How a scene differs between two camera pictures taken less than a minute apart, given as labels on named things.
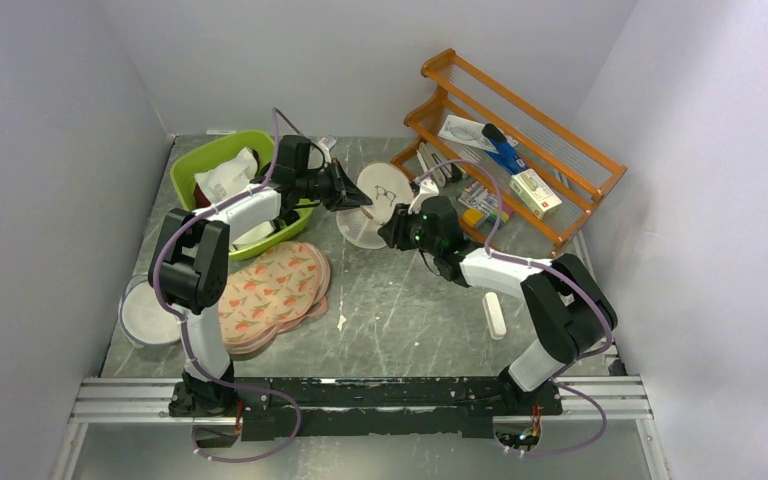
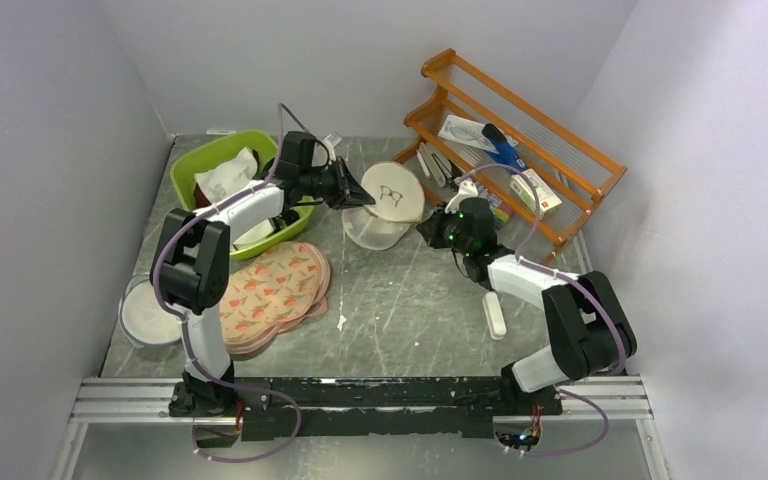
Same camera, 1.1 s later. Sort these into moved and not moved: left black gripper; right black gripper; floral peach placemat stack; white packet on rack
Moved: right black gripper
Not moved: left black gripper; floral peach placemat stack; white packet on rack
